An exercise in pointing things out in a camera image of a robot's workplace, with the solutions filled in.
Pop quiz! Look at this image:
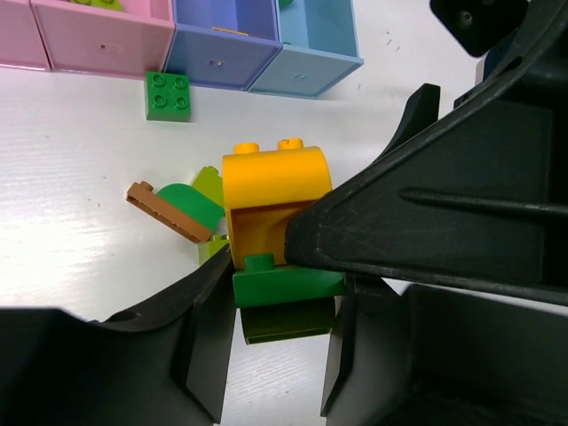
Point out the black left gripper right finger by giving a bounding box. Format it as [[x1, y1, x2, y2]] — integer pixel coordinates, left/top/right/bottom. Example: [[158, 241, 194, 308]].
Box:
[[321, 275, 567, 425]]

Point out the light blue container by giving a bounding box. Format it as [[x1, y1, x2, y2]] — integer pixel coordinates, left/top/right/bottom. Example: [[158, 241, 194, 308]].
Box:
[[248, 0, 364, 99]]

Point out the dark green plate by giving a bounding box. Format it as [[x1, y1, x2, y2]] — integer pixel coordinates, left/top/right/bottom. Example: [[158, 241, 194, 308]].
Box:
[[233, 254, 345, 308]]

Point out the dark green square brick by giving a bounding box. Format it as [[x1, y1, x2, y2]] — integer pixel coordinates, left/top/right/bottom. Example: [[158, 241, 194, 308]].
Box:
[[145, 71, 192, 122]]

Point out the lime curved brick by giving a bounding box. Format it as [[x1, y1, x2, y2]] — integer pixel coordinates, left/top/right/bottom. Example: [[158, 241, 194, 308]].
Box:
[[191, 166, 224, 208], [241, 297, 335, 344]]

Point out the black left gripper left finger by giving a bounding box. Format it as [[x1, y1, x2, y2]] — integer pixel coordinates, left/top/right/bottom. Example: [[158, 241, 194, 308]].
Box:
[[1, 250, 235, 425]]

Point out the dark green rounded brick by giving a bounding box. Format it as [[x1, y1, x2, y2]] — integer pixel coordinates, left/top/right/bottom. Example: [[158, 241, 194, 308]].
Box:
[[157, 183, 225, 232]]

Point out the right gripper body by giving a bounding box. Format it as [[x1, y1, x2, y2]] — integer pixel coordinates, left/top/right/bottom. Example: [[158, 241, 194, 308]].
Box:
[[430, 0, 530, 83]]

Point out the small lime square brick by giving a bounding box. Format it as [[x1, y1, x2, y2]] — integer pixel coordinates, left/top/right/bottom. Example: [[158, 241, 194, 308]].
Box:
[[197, 234, 229, 265]]

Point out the yellow flower arch brick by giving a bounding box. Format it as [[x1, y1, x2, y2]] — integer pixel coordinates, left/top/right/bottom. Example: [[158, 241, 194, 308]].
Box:
[[222, 138, 332, 270]]

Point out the brown flat long plate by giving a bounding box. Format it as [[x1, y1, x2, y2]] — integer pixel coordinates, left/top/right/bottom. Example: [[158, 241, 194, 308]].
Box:
[[126, 181, 212, 243]]

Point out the dark green small brick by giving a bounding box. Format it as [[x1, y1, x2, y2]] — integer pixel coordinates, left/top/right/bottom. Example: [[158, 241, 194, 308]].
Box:
[[279, 0, 294, 9]]

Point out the pink container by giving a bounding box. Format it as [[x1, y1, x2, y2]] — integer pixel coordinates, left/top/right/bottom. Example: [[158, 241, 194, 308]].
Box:
[[1, 1, 175, 79]]

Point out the yellow long brick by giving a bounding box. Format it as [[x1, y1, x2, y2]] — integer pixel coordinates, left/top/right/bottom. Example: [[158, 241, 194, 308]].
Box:
[[211, 27, 249, 36]]

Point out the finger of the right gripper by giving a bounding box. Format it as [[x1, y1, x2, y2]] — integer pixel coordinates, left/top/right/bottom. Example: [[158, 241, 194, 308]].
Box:
[[383, 83, 441, 154], [285, 1, 567, 305]]

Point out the lime long brick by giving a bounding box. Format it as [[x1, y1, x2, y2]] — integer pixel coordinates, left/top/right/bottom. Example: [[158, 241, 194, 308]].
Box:
[[69, 0, 123, 12]]

